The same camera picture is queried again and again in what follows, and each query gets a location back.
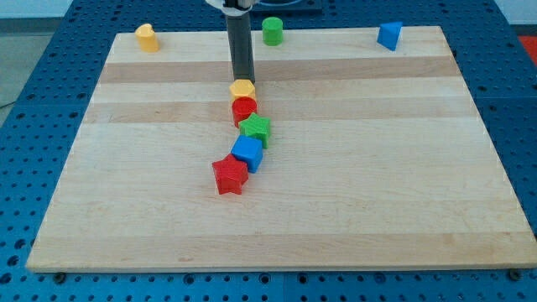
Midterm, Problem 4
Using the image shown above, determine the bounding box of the green star block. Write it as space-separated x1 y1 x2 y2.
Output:
238 113 271 148

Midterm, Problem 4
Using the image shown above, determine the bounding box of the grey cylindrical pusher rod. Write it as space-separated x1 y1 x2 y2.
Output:
226 13 255 83

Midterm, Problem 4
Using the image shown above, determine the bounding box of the red star block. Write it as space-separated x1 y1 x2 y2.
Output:
211 154 248 195

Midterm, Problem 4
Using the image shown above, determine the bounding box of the blue triangle block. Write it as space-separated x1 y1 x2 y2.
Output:
377 21 403 51

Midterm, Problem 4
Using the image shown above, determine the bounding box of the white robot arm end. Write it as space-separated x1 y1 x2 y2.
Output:
206 0 258 17

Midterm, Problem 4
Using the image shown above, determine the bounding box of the yellow hexagon block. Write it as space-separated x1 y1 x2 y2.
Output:
229 79 256 102

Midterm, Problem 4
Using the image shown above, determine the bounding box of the red cylinder block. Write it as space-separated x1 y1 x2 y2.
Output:
232 96 258 128

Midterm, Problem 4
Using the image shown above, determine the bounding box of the wooden board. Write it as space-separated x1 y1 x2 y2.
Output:
27 26 536 273

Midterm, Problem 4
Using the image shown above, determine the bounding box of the blue cube block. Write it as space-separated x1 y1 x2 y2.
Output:
231 135 263 174

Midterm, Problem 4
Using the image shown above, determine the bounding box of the green cylinder block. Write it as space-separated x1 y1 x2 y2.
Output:
262 17 284 46

